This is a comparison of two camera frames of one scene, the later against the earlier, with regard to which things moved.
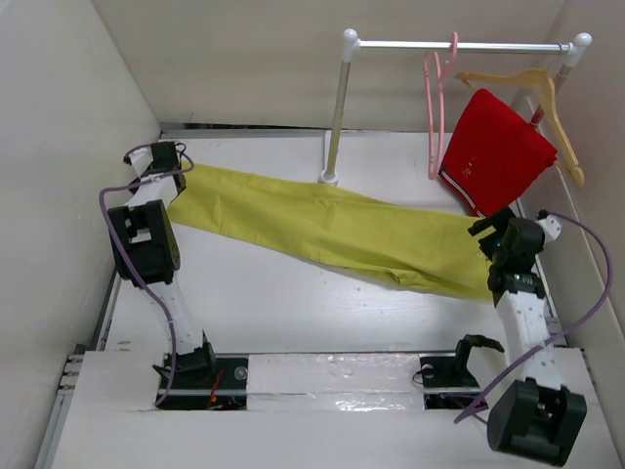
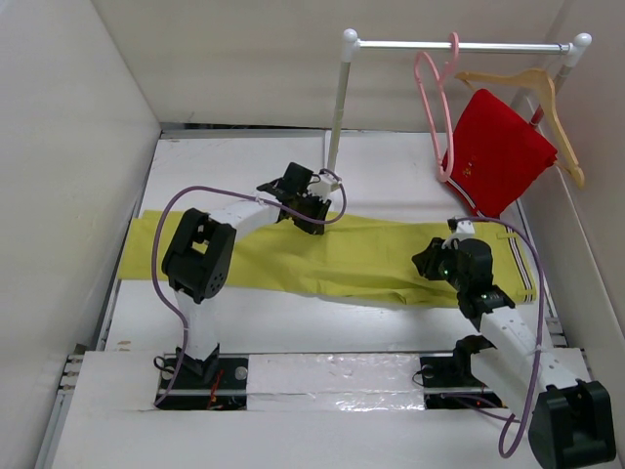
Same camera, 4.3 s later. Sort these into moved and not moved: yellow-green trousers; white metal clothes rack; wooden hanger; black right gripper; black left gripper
Moved: black left gripper; black right gripper; yellow-green trousers
Not moved: white metal clothes rack; wooden hanger
